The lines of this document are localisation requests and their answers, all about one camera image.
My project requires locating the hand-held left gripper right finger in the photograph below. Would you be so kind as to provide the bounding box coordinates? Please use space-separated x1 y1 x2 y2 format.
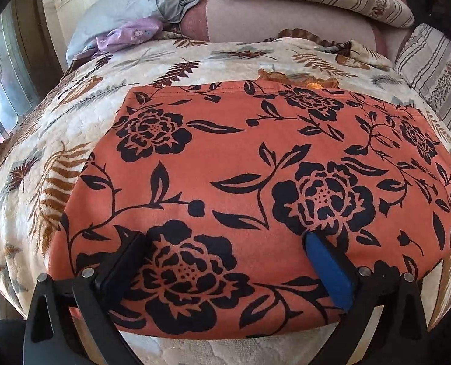
305 232 428 365

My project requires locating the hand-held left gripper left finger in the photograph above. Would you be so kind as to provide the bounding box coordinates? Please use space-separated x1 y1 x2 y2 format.
23 232 147 365

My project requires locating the orange black floral shirt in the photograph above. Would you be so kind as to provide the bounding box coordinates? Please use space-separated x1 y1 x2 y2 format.
48 80 451 341

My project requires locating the cream leaf print blanket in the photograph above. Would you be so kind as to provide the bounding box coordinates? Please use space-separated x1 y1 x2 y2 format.
0 28 451 365

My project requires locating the stained glass window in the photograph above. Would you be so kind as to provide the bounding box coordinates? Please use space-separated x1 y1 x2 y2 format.
0 11 40 141

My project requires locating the purple floral cloth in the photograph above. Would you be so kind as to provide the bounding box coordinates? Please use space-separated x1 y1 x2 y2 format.
83 19 164 56

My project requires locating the pink beige bolster pillow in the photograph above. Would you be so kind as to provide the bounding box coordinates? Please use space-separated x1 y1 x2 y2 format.
180 0 405 61

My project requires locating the grey blue pillow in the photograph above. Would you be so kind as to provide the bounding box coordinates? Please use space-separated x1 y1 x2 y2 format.
66 0 207 61

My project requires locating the dark wooden window frame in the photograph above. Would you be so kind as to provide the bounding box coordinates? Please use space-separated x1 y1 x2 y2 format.
5 0 64 84

